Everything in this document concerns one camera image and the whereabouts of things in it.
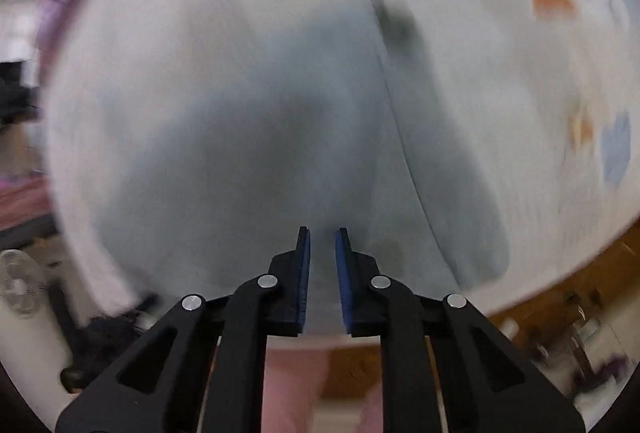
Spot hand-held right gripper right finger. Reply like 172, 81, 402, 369
334, 227, 586, 433

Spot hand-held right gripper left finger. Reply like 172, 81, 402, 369
55, 227, 312, 433

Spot grey hoodie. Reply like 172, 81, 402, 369
100, 0, 511, 339

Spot person's pink pants legs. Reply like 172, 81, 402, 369
200, 338, 386, 433

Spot dark cloth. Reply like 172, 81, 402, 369
50, 283, 161, 394

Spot bed with leaf print sheet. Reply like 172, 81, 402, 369
40, 0, 640, 339

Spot white standing fan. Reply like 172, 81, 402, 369
0, 248, 71, 433

